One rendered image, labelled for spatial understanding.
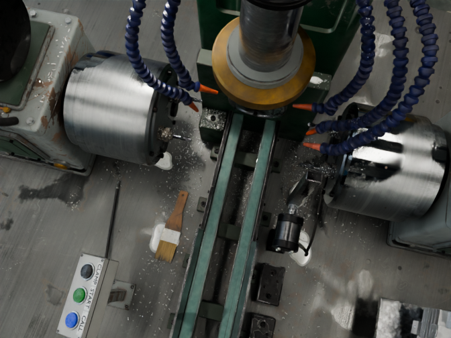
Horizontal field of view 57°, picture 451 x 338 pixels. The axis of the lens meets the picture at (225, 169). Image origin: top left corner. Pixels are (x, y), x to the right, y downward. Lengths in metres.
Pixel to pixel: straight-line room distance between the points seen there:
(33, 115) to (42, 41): 0.17
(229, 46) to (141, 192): 0.62
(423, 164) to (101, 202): 0.84
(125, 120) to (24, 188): 0.51
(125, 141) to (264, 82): 0.37
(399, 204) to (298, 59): 0.40
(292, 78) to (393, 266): 0.70
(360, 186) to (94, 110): 0.58
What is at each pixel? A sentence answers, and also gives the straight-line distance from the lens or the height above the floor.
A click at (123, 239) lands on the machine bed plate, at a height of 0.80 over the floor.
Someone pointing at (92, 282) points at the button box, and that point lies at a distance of 0.94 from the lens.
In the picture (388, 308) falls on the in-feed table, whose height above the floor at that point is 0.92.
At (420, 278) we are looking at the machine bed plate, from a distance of 1.29.
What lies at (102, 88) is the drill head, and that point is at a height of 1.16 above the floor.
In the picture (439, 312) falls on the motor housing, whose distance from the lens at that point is 1.03.
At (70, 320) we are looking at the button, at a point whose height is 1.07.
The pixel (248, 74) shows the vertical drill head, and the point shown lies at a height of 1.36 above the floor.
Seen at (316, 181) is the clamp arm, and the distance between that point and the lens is 0.76.
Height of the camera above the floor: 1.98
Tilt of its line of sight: 75 degrees down
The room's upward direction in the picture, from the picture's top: straight up
